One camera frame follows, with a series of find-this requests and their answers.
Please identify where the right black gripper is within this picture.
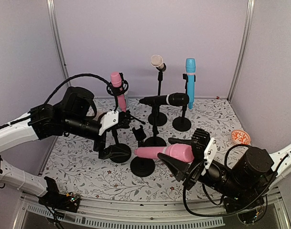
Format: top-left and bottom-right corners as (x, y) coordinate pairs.
(157, 139), (246, 202)

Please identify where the short pink microphone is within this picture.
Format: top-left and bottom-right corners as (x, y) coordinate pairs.
(134, 144), (194, 163)

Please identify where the round stand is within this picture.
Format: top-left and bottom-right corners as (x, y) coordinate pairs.
(130, 125), (155, 177)
(144, 105), (167, 146)
(172, 73), (192, 132)
(108, 130), (131, 164)
(148, 70), (167, 126)

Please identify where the black microphone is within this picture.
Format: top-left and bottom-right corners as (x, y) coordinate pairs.
(139, 93), (189, 106)

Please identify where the beige microphone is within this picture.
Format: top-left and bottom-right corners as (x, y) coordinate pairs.
(151, 54), (166, 72)
(93, 111), (106, 121)

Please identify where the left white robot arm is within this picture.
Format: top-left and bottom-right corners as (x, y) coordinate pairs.
(0, 87), (131, 207)

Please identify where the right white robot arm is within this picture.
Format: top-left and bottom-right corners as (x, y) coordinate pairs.
(157, 128), (291, 215)

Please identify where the tall pink microphone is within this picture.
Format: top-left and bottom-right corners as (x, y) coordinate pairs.
(110, 72), (127, 112)

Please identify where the blue microphone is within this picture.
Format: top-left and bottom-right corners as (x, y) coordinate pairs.
(185, 58), (196, 110)

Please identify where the floral table mat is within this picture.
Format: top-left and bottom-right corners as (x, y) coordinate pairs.
(43, 99), (245, 202)

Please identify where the orange patterned small bowl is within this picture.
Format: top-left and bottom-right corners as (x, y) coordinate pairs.
(231, 130), (251, 145)

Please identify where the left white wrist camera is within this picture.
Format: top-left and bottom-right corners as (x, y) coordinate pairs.
(98, 110), (119, 136)

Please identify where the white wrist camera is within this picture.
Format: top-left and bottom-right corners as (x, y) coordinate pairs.
(98, 110), (119, 136)
(204, 137), (217, 170)

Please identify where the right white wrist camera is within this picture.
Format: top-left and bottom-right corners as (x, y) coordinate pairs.
(204, 137), (217, 170)

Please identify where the black tripod shock-mount stand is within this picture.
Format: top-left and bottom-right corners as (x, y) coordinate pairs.
(106, 73), (146, 125)

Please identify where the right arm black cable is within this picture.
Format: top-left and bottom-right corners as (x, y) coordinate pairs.
(182, 143), (279, 218)

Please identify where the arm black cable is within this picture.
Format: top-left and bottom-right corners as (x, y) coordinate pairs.
(182, 143), (279, 218)
(43, 73), (119, 113)

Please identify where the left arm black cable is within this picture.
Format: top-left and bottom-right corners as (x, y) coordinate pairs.
(43, 73), (119, 113)

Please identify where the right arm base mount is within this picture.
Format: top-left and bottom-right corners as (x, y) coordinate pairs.
(223, 197), (264, 213)

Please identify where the front aluminium rail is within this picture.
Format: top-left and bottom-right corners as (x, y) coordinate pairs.
(12, 185), (291, 229)

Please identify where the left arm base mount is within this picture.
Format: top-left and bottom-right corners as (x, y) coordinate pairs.
(38, 177), (81, 213)

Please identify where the left aluminium frame post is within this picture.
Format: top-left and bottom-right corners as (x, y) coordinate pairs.
(46, 0), (69, 80)

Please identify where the aluminium frame post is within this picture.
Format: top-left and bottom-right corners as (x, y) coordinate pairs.
(46, 0), (69, 80)
(227, 0), (255, 103)

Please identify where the right aluminium frame post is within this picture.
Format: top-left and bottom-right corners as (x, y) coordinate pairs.
(227, 0), (255, 103)

